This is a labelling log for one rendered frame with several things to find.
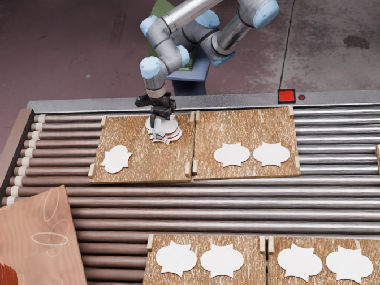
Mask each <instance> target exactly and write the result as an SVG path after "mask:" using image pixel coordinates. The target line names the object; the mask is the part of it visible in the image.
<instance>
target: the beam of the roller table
mask: <svg viewBox="0 0 380 285"><path fill-rule="evenodd" d="M295 95H296V104H278V93H257V94H221V95H203V96H170V99H173V100H175V102H176V107H177V110H175V112H177V111H221V110H251V109H270V108H280V107H288V106H289V105H292V108H293V109H307V108H330V107H373V106H380V90H349V91H330V92H295ZM299 95H304V96H305V99H304V100H300V99H298V96H299ZM137 98H138V97H131V98H95V99H76V100H40V101H29V102H28V105H27V108H26V109H29V108H32V109H33V110H34V112H35V113H36V115H41V114H47V115H68V114H111V113H150V112H151V111H150V109H151V105H149V106H144V107H137V106H136V105H135V102H136V99H137Z"/></svg>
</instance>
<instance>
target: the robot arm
mask: <svg viewBox="0 0 380 285"><path fill-rule="evenodd" d="M221 1H223V0H186V1H184V2H183V3H181V4H180V5H178V6H176V7H175V8H174V9H172V10H170V11H169V12H167V13H166V14H164V15H163V16H161V17H160V18H157V17H156V16H154V15H153V16H150V17H148V18H146V19H145V20H144V21H143V22H142V23H141V25H140V29H141V30H142V32H143V34H144V35H145V37H146V38H147V39H148V41H149V42H150V44H151V45H152V47H153V49H154V50H155V51H156V53H157V54H158V56H159V58H157V57H149V58H148V57H146V58H144V59H143V60H142V61H141V63H140V69H141V74H142V77H143V79H144V83H145V87H146V91H147V94H146V95H143V96H139V97H138V98H137V99H136V102H135V105H136V106H137V107H144V106H149V105H151V109H150V111H151V112H150V127H151V130H152V133H153V136H154V138H155V139H156V138H157V133H164V132H165V128H164V127H163V126H162V125H161V120H160V118H156V116H160V117H163V118H164V119H165V120H169V121H170V115H171V114H172V113H174V112H175V110H177V107H176V102H175V100H173V99H170V96H171V92H168V91H166V86H165V81H164V78H165V77H167V76H168V75H170V74H172V73H173V72H175V71H177V70H178V69H181V68H182V67H183V66H185V65H186V64H187V63H189V60H190V57H189V56H191V55H192V54H193V53H194V52H195V51H196V49H197V47H198V45H199V44H200V46H201V47H202V49H203V50H204V52H205V53H206V55H207V56H208V58H209V59H210V61H211V62H212V64H213V65H215V66H218V65H220V64H221V63H223V62H225V61H226V60H228V59H230V58H232V57H233V56H234V55H236V53H235V48H236V44H237V43H238V42H239V41H240V40H241V39H242V38H243V37H244V36H245V35H246V34H247V33H248V32H249V31H250V30H251V29H252V28H257V29H261V28H263V27H264V26H266V25H267V24H269V23H270V22H271V21H272V20H273V19H274V18H275V17H276V16H277V14H278V12H279V6H278V4H277V2H276V0H237V1H238V2H239V4H240V5H239V7H238V9H237V14H236V15H235V16H234V18H233V19H232V20H231V21H230V22H229V23H228V24H227V25H226V26H225V28H224V29H223V30H222V31H221V30H220V29H219V24H220V21H219V18H218V16H217V15H216V14H215V13H214V12H213V11H212V10H210V9H211V8H212V7H214V6H215V5H217V4H218V3H219V2H221ZM174 103H175V106H174Z"/></svg>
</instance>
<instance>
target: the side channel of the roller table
mask: <svg viewBox="0 0 380 285"><path fill-rule="evenodd" d="M35 115H36V113H35V112H34V110H33V109H32V108H29V109H20V112H19V114H18V117H17V119H16V121H15V124H14V126H13V128H12V131H11V133H10V135H9V138H8V140H7V143H6V145H5V148H4V150H3V152H2V155H1V157H0V208H1V207H3V206H2V199H3V198H4V197H7V196H6V188H7V187H11V186H10V178H11V177H15V176H14V168H16V167H18V165H17V161H18V159H19V158H21V154H20V153H21V150H22V149H25V147H24V142H25V140H28V132H32V131H31V125H32V123H34V117H35Z"/></svg>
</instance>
